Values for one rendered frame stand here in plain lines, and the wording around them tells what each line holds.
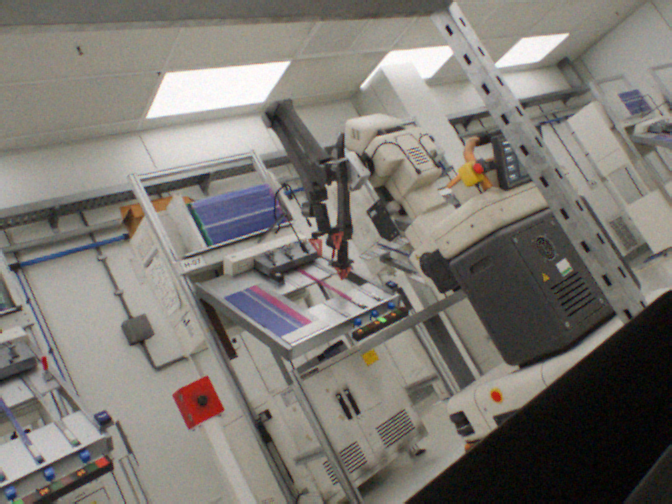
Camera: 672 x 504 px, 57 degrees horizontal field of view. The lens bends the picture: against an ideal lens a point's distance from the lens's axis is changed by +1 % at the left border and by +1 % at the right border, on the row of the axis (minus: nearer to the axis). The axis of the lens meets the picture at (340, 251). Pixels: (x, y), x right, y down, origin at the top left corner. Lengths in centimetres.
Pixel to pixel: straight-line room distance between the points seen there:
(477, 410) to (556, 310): 46
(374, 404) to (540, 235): 141
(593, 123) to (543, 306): 525
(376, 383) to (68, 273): 237
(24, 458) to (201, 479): 226
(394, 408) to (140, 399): 190
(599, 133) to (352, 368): 464
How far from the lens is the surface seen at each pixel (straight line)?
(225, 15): 69
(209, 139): 547
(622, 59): 1024
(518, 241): 193
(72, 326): 442
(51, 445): 229
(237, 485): 250
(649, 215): 699
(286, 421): 282
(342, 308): 284
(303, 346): 259
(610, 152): 701
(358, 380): 306
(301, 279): 307
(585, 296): 207
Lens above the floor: 54
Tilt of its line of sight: 10 degrees up
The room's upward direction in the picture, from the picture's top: 29 degrees counter-clockwise
